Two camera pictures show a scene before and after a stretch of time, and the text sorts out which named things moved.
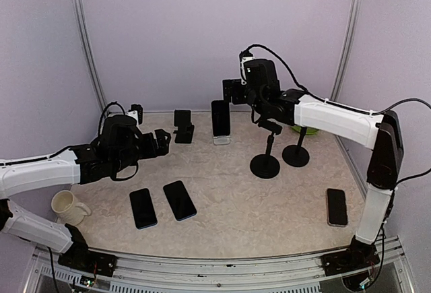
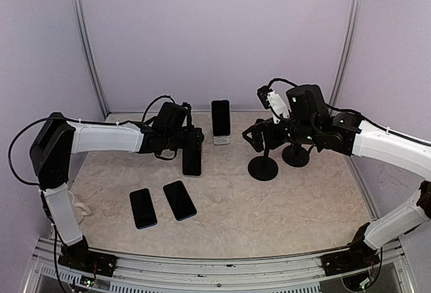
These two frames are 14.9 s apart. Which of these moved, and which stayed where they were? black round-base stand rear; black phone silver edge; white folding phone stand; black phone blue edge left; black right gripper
Moved: black right gripper
Stayed: black phone silver edge; black phone blue edge left; white folding phone stand; black round-base stand rear
